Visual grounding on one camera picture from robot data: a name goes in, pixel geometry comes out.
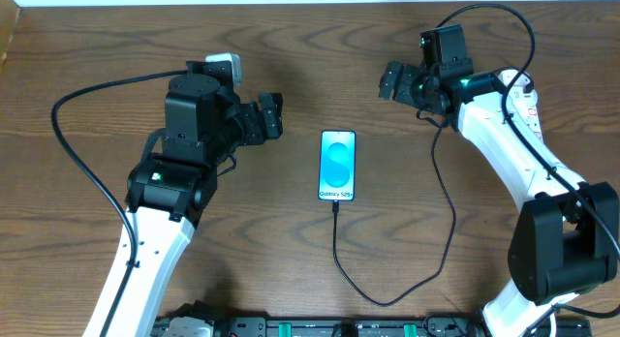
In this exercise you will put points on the black mounting rail base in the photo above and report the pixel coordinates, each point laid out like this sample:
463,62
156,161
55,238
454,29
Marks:
198,319

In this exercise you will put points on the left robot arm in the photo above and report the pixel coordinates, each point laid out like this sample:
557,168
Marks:
171,186

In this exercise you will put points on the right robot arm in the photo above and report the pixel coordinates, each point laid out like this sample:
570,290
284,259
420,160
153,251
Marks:
565,242

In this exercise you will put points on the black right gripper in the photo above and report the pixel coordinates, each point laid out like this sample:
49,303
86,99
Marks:
413,86

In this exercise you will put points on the white power strip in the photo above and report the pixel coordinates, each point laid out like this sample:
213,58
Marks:
526,105

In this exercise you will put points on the blue-screen Galaxy smartphone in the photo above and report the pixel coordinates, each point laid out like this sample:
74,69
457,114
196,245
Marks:
337,171

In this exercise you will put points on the white USB wall charger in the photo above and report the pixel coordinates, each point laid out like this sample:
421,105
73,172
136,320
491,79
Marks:
523,83

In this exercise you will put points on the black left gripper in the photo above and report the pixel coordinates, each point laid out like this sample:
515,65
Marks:
253,122

